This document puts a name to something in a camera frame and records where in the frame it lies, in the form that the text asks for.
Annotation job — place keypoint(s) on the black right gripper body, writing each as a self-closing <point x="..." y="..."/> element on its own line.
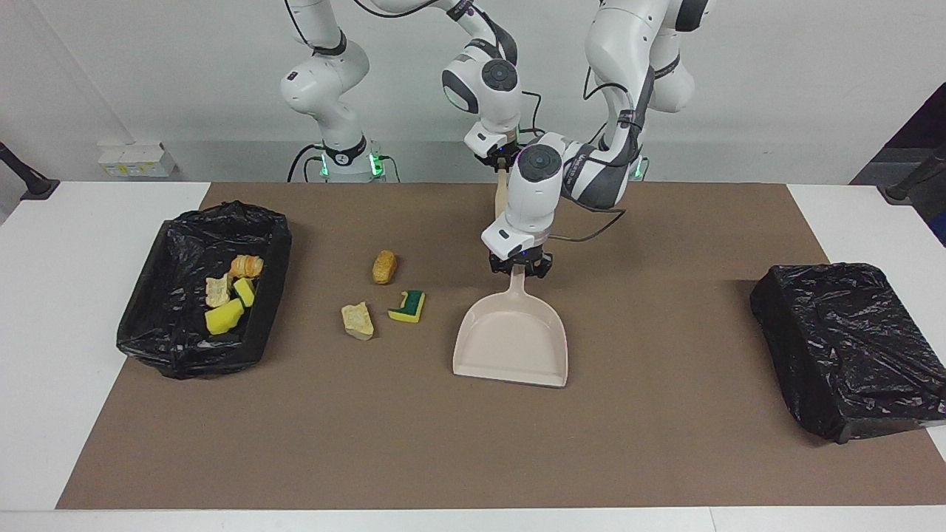
<point x="497" y="155"/>

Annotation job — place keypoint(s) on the black bag lined bin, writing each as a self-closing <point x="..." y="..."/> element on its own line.
<point x="850" y="347"/>
<point x="170" y="295"/>

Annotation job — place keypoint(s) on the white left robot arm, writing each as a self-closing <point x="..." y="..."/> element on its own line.
<point x="532" y="192"/>

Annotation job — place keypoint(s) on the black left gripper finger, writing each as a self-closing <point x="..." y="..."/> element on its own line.
<point x="545" y="267"/>
<point x="499" y="266"/>

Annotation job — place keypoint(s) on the beige plastic dustpan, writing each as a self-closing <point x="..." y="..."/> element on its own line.
<point x="517" y="347"/>

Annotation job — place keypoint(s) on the small yellow sponge piece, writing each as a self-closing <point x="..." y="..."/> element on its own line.
<point x="244" y="292"/>

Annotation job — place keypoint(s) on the beige hand brush black bristles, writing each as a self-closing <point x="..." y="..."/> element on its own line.
<point x="501" y="192"/>

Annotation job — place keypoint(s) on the pale beige ridged foam piece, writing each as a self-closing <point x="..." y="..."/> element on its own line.
<point x="217" y="290"/>

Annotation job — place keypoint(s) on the orange striped croissant piece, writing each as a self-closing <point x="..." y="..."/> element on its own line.
<point x="247" y="266"/>

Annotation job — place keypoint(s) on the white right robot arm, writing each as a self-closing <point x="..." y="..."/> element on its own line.
<point x="325" y="66"/>

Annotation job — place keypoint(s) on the brown table mat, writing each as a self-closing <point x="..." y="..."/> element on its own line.
<point x="473" y="458"/>

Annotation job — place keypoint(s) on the pale yellow rough foam chunk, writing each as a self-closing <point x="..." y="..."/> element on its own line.
<point x="358" y="321"/>

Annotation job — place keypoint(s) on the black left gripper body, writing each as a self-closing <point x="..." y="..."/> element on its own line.
<point x="521" y="258"/>

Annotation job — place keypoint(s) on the large yellow sponge piece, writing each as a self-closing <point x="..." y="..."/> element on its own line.
<point x="224" y="318"/>

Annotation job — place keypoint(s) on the orange brown bread loaf piece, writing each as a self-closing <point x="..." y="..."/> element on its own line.
<point x="384" y="267"/>

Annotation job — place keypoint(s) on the white wall socket box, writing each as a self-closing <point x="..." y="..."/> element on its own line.
<point x="137" y="161"/>

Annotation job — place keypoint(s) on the green and yellow sponge piece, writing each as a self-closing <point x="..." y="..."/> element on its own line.
<point x="410" y="307"/>

